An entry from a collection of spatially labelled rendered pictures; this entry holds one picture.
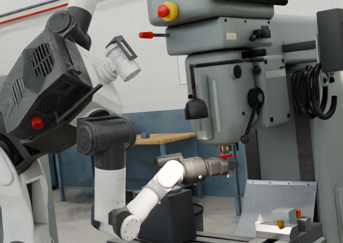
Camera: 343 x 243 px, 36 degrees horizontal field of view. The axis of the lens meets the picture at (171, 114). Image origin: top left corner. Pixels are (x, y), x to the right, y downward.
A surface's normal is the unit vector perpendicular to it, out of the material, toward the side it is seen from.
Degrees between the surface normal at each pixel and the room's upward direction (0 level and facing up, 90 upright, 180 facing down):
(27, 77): 74
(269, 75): 90
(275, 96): 90
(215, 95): 90
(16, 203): 114
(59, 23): 61
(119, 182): 101
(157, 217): 90
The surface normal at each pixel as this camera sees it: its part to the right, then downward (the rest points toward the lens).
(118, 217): 0.77, 0.14
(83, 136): -0.76, 0.09
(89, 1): 0.72, -0.08
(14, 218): -0.29, 0.08
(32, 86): -0.73, -0.16
